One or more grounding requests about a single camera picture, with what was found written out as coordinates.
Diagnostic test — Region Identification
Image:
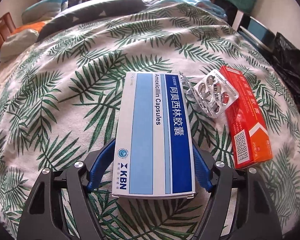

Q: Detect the blue white Amoxicillin box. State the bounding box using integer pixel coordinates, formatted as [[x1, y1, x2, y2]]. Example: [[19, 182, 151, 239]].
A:
[[112, 72, 196, 199]]

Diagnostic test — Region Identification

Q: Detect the red orange ointment box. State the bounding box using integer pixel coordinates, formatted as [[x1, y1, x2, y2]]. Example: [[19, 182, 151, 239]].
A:
[[220, 66, 273, 169]]

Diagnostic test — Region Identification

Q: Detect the palm leaf print bedspread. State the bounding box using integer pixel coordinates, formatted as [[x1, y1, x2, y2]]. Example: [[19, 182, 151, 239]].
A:
[[0, 2, 300, 239]]

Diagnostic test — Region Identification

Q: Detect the silver blister pack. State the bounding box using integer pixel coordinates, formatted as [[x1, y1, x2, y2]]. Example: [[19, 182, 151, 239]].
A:
[[180, 69, 239, 119]]

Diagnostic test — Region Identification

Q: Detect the black plastic bag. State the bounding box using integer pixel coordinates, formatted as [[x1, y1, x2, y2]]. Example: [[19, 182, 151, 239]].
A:
[[273, 33, 300, 112]]

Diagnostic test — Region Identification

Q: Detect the white pillow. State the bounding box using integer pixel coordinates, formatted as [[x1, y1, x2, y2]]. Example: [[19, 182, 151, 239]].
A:
[[0, 29, 39, 62]]

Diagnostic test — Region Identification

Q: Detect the orange pillow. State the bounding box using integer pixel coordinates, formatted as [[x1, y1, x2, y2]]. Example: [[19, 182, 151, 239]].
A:
[[11, 21, 50, 35]]

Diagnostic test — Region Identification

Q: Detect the dark navy pillow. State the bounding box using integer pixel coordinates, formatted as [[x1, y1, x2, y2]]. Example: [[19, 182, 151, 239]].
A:
[[37, 0, 147, 42]]

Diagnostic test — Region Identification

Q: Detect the light blue folded blanket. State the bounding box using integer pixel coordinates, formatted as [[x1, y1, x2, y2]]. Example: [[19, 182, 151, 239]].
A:
[[21, 0, 68, 24]]

